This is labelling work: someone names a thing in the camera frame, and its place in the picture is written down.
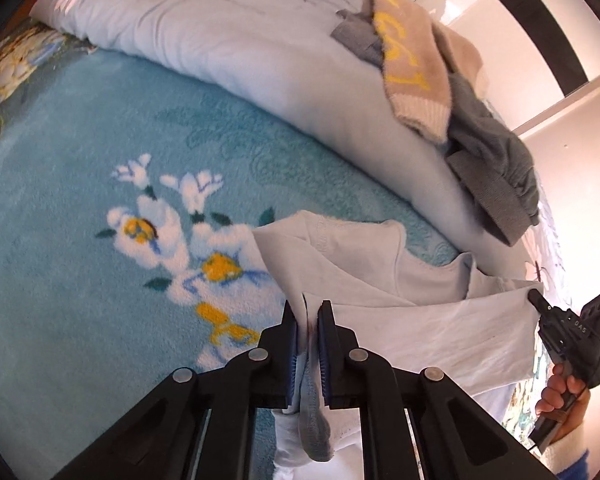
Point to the beige knit sweater yellow letters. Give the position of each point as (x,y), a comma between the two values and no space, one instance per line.
(418,56)

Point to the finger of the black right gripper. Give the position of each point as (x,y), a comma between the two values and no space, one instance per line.
(538,301)

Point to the teal floral bed sheet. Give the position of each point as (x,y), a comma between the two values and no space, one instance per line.
(129,199)

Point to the person's right hand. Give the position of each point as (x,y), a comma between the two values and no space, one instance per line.
(552,399)

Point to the white black sliding wardrobe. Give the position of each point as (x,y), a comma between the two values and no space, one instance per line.
(529,60)

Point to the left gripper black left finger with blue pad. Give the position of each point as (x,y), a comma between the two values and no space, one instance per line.
(197,426)

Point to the light blue floral quilt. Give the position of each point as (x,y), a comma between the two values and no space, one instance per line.
(279,55)

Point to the grey sweatshirt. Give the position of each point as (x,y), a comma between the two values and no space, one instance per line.
(490,161)

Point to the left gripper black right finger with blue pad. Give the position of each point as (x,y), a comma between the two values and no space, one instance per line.
(414,425)

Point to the light blue long-sleeve shirt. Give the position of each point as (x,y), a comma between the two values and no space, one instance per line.
(475,327)

